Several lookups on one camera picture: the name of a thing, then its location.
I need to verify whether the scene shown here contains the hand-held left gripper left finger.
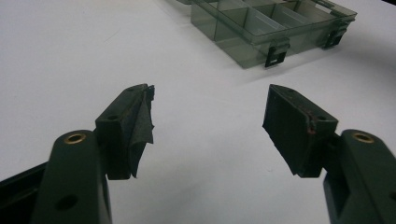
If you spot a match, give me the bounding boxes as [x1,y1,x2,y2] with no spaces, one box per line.
[94,83,156,181]

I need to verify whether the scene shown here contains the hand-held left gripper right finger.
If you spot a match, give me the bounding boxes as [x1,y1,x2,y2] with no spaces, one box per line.
[262,83,340,178]

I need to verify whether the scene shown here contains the translucent grey compartment storage box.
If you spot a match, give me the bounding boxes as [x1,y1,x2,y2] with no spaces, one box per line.
[177,0,359,70]

